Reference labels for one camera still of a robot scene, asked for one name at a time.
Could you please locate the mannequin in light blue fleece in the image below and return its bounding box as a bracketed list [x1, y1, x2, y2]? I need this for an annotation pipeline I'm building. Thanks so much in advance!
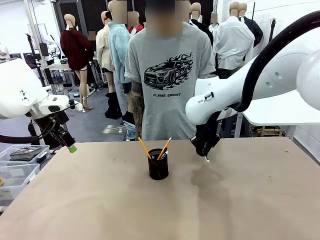
[107, 0, 138, 141]

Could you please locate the metal mannequin base plate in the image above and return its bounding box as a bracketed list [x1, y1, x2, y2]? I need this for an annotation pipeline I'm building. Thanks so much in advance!
[100, 124, 127, 136]

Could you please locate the white side table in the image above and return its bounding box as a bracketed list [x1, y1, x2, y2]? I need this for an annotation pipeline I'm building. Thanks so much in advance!
[233, 109, 320, 141]

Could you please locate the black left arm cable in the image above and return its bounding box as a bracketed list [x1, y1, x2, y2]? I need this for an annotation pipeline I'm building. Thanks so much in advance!
[0, 114, 59, 145]

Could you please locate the black mesh pen holder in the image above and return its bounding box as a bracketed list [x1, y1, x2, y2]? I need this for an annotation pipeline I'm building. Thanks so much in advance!
[147, 148, 170, 181]

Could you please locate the black stand with speaker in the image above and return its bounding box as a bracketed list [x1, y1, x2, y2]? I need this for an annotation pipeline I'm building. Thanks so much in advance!
[24, 32, 50, 88]

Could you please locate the clear plastic bin with parts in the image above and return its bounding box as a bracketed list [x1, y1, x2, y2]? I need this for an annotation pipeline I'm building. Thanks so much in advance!
[0, 144, 52, 165]

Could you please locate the yellow pencil with eraser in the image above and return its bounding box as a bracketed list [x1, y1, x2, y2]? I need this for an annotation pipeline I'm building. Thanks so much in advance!
[156, 136, 173, 160]

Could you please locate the grey storage crate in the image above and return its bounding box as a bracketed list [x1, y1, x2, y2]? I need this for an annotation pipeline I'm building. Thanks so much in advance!
[67, 88, 82, 100]

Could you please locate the mannequin in red jacket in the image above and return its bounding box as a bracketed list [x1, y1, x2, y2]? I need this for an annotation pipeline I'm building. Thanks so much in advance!
[126, 11, 146, 35]

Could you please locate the seated person in white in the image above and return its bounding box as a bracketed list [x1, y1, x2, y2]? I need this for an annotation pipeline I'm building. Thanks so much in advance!
[0, 42, 12, 61]

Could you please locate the mannequin in maroon sweater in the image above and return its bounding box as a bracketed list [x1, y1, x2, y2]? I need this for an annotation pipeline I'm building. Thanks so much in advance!
[59, 13, 94, 113]

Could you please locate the mannequin in black jacket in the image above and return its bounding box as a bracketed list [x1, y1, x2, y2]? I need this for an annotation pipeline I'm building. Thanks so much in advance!
[189, 2, 215, 48]

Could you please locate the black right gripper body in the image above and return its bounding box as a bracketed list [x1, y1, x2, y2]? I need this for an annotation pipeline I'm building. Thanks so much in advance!
[190, 110, 223, 149]

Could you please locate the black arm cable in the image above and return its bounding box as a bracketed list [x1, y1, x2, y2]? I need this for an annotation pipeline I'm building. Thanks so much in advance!
[0, 114, 59, 145]
[234, 10, 320, 113]

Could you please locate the mannequin in white shirt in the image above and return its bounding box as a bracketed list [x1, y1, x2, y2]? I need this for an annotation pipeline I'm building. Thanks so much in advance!
[212, 1, 256, 79]

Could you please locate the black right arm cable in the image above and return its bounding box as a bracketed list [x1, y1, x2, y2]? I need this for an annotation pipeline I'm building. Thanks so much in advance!
[234, 10, 320, 113]

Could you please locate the person in grey t-shirt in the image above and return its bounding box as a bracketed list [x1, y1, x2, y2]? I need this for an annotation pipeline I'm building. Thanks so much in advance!
[124, 0, 217, 142]

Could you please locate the mannequin in black suit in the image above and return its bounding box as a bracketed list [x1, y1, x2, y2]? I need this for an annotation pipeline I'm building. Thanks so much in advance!
[237, 2, 264, 49]

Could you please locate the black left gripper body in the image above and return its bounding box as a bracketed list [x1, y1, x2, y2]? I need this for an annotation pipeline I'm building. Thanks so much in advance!
[31, 111, 71, 141]

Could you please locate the tattooed right forearm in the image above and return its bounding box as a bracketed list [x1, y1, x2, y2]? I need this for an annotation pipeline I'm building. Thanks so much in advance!
[130, 81, 146, 141]

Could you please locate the black tripod stand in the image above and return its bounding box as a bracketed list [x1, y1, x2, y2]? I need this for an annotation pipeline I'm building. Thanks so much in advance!
[268, 17, 277, 49]

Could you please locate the mannequin in cream jacket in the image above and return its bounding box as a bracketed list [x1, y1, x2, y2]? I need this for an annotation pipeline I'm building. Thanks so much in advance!
[95, 10, 116, 94]

